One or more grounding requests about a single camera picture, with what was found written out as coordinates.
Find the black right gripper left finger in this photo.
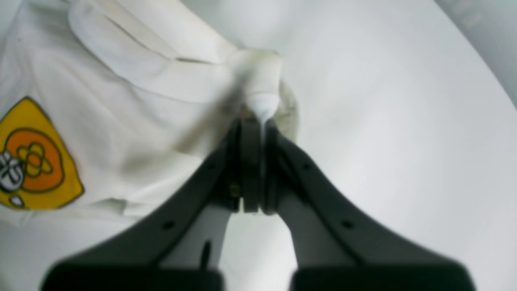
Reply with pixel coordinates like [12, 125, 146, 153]
[41, 118, 262, 291]

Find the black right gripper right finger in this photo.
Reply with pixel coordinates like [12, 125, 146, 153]
[263, 121, 475, 291]

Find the white T-shirt with yellow logo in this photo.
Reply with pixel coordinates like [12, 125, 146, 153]
[1, 0, 299, 226]

